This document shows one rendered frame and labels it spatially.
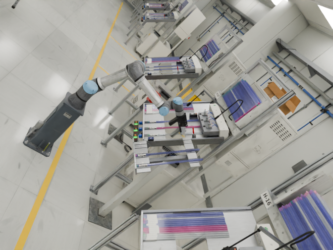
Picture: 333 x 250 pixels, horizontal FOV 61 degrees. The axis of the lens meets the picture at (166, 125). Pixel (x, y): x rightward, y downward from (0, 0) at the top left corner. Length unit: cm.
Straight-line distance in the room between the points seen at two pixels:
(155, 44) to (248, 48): 230
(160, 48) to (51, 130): 483
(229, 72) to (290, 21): 229
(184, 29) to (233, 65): 328
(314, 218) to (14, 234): 182
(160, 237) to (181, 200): 124
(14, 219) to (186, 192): 152
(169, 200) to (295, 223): 152
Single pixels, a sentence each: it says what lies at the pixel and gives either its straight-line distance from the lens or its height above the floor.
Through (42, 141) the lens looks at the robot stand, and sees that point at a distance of 267.
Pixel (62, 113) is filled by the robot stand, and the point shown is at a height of 45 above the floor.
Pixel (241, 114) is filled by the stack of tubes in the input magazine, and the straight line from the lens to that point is 252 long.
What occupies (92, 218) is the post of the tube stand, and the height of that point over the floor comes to 1.
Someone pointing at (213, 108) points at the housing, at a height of 126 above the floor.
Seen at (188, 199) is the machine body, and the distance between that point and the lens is 296.
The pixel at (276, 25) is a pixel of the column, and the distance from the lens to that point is 577.
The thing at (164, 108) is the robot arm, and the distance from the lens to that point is 222.
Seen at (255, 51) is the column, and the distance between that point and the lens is 578.
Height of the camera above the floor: 179
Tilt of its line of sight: 20 degrees down
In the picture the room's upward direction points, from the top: 49 degrees clockwise
